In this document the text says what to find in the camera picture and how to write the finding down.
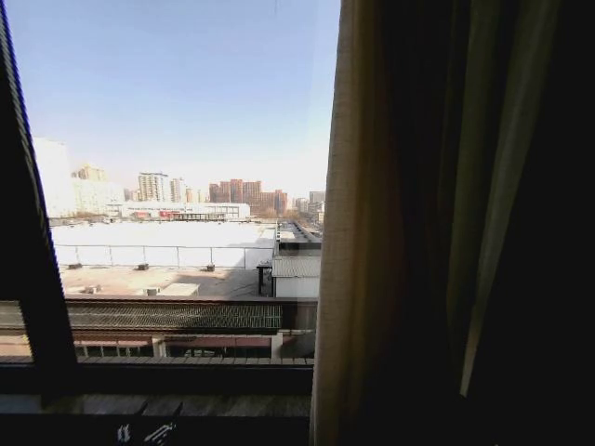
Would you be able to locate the dark tiled eave roof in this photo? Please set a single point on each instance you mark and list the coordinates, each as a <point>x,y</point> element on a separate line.
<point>176,316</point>

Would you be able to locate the long low white building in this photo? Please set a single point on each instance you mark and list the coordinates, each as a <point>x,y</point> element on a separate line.
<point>186,210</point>

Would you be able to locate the red-brown high-rise block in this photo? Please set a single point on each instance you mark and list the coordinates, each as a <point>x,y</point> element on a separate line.
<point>246,192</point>

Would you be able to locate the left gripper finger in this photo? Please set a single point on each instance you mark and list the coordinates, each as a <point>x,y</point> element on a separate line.
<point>158,435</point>
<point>124,433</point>

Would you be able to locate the tall white building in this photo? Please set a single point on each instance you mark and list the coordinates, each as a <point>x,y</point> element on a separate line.
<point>53,176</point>

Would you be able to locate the stone window sill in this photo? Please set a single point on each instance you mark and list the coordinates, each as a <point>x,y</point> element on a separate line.
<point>223,405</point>

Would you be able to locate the white apartment tower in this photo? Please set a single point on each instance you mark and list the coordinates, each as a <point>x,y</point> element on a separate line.
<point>152,187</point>

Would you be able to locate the beige fabric curtain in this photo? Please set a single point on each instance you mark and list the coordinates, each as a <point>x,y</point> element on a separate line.
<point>353,241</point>

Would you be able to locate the grey corrugated rooftop shed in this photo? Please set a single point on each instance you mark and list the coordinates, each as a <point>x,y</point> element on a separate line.
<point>297,274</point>

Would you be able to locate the white flat roof building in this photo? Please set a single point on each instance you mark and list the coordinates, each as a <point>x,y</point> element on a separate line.
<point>162,237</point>

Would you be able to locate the dark window frame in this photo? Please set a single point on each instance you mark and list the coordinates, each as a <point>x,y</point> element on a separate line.
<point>32,260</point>

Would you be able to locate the thin metal roof railing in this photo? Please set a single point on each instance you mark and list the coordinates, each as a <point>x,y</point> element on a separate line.
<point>176,253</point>

